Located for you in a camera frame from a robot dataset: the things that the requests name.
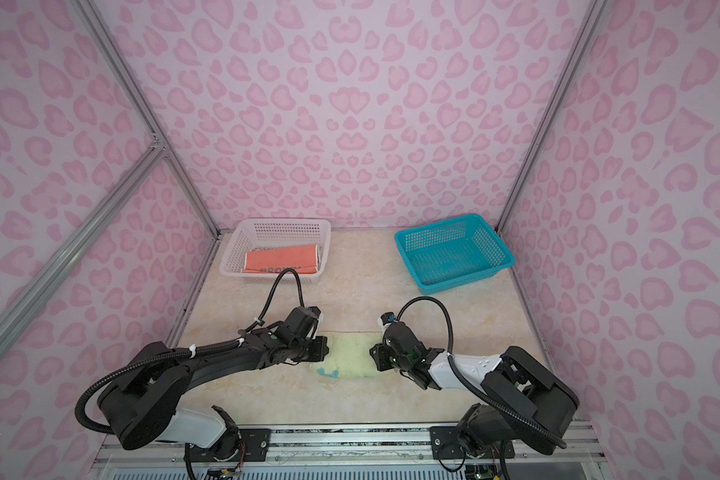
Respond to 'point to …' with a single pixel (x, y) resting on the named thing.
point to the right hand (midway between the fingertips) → (371, 350)
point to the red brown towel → (301, 258)
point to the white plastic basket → (245, 235)
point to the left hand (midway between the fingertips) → (335, 352)
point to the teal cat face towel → (350, 356)
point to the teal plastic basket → (454, 253)
